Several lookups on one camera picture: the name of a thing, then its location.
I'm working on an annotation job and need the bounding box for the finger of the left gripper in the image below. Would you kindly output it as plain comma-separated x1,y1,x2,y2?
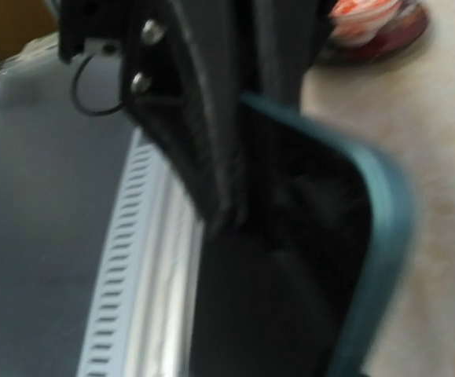
120,1,248,229
253,0,333,106

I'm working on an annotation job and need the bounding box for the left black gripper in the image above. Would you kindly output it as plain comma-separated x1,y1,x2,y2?
57,1,141,64

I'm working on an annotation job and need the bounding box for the teal phone diagonal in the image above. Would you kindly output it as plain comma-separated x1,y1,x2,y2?
188,93,416,376

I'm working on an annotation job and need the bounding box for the red patterned round tin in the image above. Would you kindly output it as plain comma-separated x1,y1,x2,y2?
317,1,431,67

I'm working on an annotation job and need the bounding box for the aluminium front rail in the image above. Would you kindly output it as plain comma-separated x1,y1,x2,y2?
77,131,204,376

